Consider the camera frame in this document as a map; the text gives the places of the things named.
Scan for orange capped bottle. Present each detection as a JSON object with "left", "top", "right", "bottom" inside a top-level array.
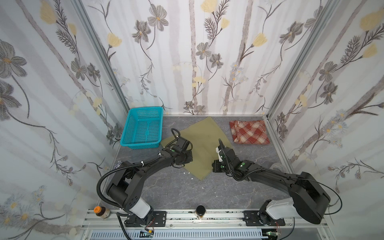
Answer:
[{"left": 94, "top": 206, "right": 111, "bottom": 219}]

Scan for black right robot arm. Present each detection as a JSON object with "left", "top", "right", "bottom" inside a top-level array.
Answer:
[{"left": 212, "top": 141, "right": 331, "bottom": 225}]

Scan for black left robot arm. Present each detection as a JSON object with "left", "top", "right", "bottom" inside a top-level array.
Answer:
[{"left": 96, "top": 137, "right": 193, "bottom": 226}]

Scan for olive green skirt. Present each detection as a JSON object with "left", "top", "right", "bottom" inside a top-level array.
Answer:
[{"left": 161, "top": 117, "right": 232, "bottom": 180}]

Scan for aluminium front rail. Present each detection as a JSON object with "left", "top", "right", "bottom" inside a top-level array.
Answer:
[{"left": 80, "top": 209, "right": 335, "bottom": 240}]

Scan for red plaid wool skirt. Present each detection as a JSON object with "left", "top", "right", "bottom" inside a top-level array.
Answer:
[{"left": 229, "top": 121, "right": 270, "bottom": 145}]

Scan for teal plastic basket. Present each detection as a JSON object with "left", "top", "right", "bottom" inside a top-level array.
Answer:
[{"left": 120, "top": 107, "right": 164, "bottom": 150}]

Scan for black knob jar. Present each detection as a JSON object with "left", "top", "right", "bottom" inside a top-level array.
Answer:
[{"left": 195, "top": 205, "right": 207, "bottom": 219}]

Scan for clear tape roll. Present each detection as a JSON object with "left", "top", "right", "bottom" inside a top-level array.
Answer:
[{"left": 269, "top": 163, "right": 288, "bottom": 173}]

